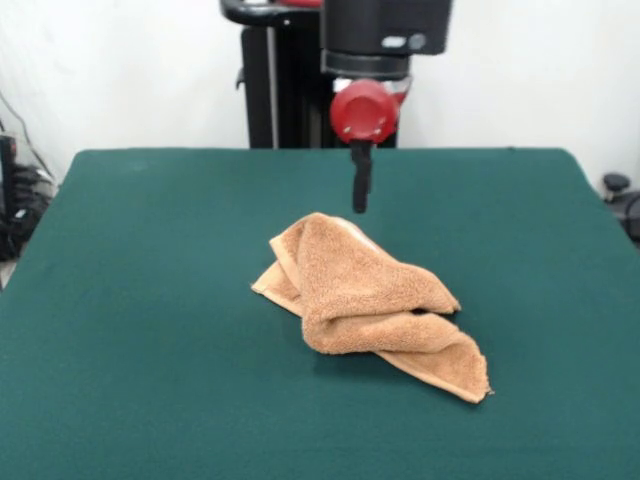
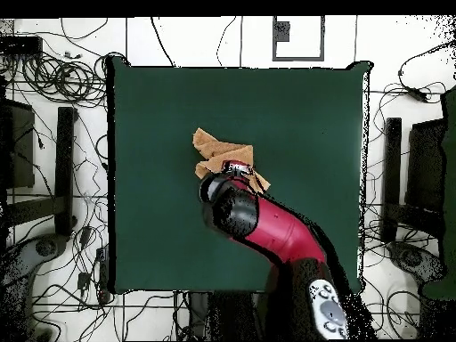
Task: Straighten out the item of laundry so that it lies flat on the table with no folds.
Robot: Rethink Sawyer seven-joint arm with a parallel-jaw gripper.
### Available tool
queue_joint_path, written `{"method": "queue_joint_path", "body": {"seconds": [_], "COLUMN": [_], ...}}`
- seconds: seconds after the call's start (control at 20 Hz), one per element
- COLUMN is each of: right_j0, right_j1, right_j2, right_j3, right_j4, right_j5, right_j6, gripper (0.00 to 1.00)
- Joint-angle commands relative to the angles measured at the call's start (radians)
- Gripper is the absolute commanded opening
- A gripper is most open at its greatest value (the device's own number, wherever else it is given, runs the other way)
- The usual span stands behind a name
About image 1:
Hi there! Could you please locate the dark green table cloth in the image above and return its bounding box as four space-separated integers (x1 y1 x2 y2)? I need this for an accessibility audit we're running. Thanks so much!
0 147 640 480

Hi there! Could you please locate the grey office chair base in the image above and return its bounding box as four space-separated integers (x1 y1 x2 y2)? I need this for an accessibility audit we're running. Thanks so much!
601 172 640 247

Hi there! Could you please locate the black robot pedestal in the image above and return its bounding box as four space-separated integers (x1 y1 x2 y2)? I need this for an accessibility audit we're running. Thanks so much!
218 0 416 150

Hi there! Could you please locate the black electronics pile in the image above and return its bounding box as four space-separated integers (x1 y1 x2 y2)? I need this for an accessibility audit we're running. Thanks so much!
0 130 57 262

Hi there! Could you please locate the tan terry towel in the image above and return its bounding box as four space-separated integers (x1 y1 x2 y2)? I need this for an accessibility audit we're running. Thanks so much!
249 211 495 404

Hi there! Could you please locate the thin grey wall cable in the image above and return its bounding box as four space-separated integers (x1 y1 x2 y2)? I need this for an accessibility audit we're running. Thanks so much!
0 92 54 181

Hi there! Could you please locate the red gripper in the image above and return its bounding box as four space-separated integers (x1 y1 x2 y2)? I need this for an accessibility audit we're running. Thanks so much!
329 78 407 215

